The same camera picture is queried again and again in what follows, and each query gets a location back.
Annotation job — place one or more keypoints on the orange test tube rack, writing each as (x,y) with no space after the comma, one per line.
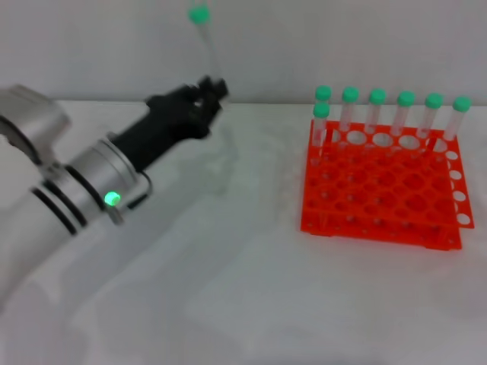
(380,190)

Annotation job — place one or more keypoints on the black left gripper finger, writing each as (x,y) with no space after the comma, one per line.
(221,88)
(206,83)

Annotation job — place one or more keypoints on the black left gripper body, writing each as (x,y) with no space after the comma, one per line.
(167,121)

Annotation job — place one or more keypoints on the green capped clear test tube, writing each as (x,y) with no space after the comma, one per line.
(349,102)
(207,42)
(404,108)
(320,121)
(458,114)
(322,92)
(376,104)
(431,110)

